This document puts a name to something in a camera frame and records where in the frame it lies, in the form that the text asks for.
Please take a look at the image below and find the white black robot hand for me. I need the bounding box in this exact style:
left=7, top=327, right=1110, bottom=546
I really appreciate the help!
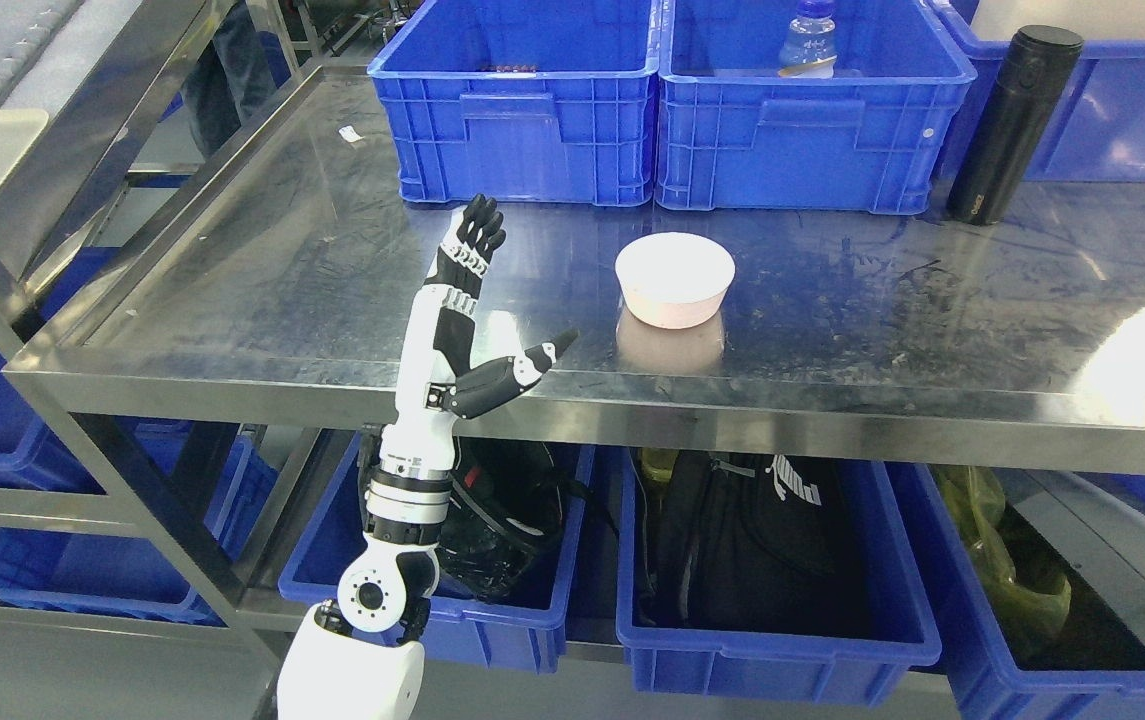
left=382, top=193, right=578, bottom=468

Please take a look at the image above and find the pink ikea bowl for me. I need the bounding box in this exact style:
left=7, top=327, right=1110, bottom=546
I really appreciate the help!
left=614, top=231, right=737, bottom=331

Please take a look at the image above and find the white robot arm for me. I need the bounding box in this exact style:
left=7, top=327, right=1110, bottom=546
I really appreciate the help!
left=276, top=425, right=456, bottom=719

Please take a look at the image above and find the stainless steel shelf table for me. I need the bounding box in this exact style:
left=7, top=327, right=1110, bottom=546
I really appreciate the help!
left=16, top=64, right=1145, bottom=474

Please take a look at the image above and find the blue crate top middle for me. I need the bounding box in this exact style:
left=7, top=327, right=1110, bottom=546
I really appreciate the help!
left=654, top=1, right=976, bottom=215

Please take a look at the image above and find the black helmet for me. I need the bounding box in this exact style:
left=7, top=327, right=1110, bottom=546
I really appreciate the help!
left=360, top=438, right=583, bottom=603

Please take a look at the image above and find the blue crate with helmet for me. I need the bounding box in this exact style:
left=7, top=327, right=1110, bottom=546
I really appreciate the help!
left=278, top=434, right=598, bottom=673

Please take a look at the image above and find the blue crate top left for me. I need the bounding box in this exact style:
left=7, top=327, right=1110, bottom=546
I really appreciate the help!
left=368, top=1, right=662, bottom=208

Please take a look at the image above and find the black backpack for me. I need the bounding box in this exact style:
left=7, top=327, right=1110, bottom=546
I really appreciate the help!
left=642, top=450, right=872, bottom=638

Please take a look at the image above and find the blue crate with backpack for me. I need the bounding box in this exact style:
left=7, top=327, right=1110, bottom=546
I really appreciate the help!
left=613, top=448, right=942, bottom=706

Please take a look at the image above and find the plastic drink bottle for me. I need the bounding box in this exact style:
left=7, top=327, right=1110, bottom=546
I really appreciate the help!
left=777, top=1, right=838, bottom=79

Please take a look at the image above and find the yellow green plastic bag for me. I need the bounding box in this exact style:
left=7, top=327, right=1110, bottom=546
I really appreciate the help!
left=929, top=465, right=1072, bottom=660

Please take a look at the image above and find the black thermos flask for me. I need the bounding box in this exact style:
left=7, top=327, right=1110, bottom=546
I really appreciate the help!
left=946, top=24, right=1085, bottom=226

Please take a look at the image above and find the blue crate lower right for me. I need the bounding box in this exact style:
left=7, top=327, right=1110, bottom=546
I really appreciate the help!
left=889, top=462, right=1145, bottom=719

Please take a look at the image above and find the blue crate top right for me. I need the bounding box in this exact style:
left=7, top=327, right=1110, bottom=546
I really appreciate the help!
left=930, top=1, right=1145, bottom=182

